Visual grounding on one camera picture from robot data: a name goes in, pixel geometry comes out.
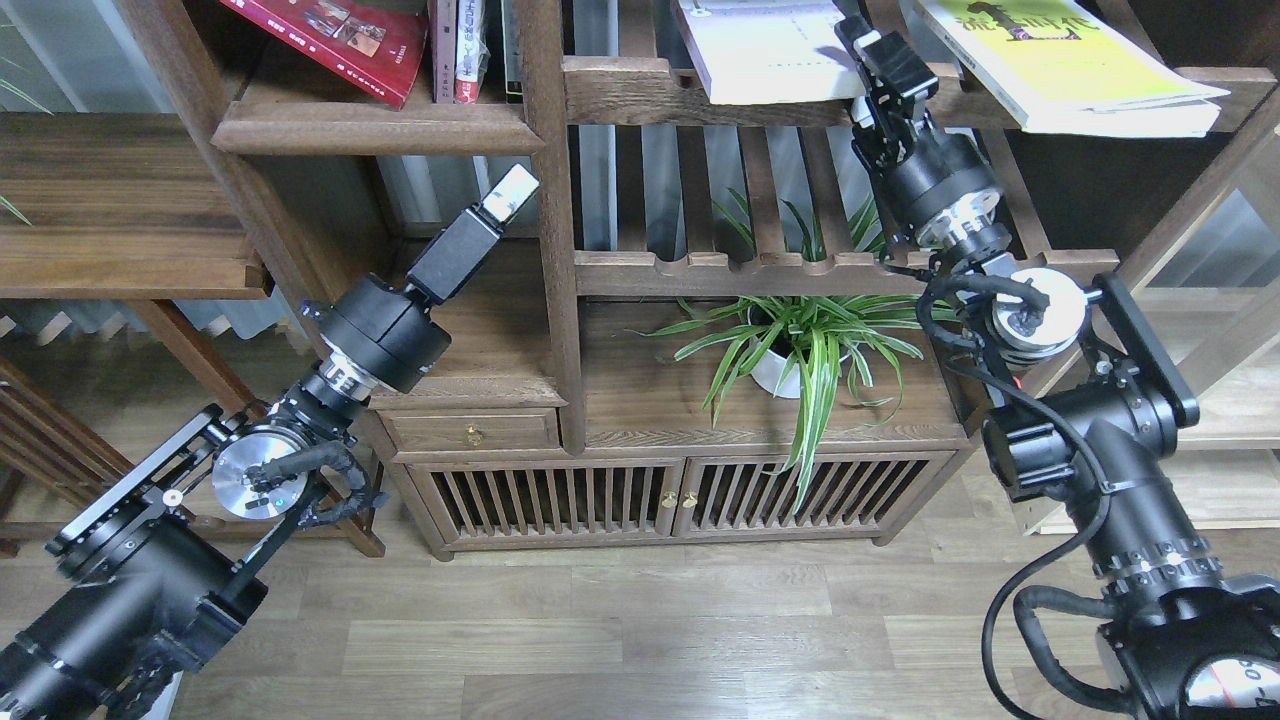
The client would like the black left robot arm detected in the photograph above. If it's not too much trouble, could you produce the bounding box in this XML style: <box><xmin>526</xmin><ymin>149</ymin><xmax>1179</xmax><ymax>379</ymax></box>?
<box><xmin>3</xmin><ymin>165</ymin><xmax>539</xmax><ymax>719</ymax></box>

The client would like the maroon upright book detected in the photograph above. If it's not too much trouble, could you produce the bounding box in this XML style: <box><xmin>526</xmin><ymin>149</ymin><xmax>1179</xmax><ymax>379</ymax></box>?
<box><xmin>426</xmin><ymin>0</ymin><xmax>460</xmax><ymax>105</ymax></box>

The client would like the yellow green book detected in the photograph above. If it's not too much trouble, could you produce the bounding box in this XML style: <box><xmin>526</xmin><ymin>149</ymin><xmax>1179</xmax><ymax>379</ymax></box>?
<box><xmin>916</xmin><ymin>1</ymin><xmax>1228</xmax><ymax>138</ymax></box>

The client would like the dark upright book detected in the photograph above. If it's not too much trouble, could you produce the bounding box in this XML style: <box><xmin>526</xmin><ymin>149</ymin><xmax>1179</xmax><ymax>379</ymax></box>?
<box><xmin>498</xmin><ymin>0</ymin><xmax>524</xmax><ymax>104</ymax></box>

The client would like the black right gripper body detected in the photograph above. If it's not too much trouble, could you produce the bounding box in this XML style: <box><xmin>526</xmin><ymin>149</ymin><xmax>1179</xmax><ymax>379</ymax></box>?
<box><xmin>847</xmin><ymin>35</ymin><xmax>1004</xmax><ymax>241</ymax></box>

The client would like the dark wooden bookshelf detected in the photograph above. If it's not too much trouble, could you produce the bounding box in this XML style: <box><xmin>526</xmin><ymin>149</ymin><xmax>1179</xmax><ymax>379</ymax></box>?
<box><xmin>115</xmin><ymin>0</ymin><xmax>1280</xmax><ymax>561</ymax></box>

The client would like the red white upright book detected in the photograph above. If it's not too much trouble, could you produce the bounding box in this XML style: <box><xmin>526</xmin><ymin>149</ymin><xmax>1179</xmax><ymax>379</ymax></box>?
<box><xmin>454</xmin><ymin>0</ymin><xmax>489</xmax><ymax>104</ymax></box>

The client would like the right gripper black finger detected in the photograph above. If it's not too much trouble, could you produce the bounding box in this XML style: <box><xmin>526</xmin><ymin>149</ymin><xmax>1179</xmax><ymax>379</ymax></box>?
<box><xmin>835</xmin><ymin>14</ymin><xmax>881</xmax><ymax>56</ymax></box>

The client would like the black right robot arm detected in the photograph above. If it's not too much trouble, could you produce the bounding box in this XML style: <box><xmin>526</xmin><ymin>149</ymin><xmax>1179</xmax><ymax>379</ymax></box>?
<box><xmin>835</xmin><ymin>1</ymin><xmax>1279</xmax><ymax>719</ymax></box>

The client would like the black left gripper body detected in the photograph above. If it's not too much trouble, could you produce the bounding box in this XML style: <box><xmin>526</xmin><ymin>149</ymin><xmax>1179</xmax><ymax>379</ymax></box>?
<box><xmin>320</xmin><ymin>208</ymin><xmax>504</xmax><ymax>396</ymax></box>

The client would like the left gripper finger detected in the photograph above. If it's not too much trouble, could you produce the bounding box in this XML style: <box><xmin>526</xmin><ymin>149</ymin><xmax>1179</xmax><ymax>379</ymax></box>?
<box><xmin>480</xmin><ymin>165</ymin><xmax>541</xmax><ymax>225</ymax></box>

